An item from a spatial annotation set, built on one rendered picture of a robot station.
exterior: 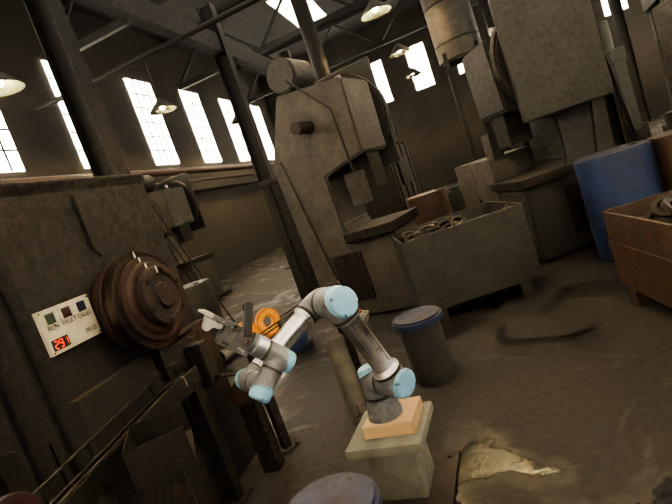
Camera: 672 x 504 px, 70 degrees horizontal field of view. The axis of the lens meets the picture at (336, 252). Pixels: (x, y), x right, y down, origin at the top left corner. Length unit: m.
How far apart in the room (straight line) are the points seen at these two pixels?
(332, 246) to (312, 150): 0.97
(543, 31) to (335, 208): 2.37
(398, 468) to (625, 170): 3.05
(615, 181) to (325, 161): 2.46
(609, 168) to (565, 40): 1.22
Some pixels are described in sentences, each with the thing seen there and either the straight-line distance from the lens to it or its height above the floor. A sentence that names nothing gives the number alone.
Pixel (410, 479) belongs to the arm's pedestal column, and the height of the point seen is 0.11.
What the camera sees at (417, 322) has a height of 0.42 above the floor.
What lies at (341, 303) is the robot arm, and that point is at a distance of 1.71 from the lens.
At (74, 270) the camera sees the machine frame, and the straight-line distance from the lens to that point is 2.34.
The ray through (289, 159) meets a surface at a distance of 4.87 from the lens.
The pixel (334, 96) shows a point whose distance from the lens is 4.59.
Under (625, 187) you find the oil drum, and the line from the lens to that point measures 4.37.
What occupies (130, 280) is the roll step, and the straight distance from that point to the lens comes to 2.27.
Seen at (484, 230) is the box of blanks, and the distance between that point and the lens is 4.01.
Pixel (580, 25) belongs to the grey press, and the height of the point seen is 1.96.
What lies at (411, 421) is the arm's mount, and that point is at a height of 0.35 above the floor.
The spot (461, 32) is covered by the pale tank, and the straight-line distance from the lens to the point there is 10.46.
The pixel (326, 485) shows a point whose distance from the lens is 1.69.
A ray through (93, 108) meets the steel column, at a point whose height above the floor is 3.29.
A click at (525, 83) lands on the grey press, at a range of 4.63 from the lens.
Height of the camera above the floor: 1.30
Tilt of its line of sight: 7 degrees down
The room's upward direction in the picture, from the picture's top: 19 degrees counter-clockwise
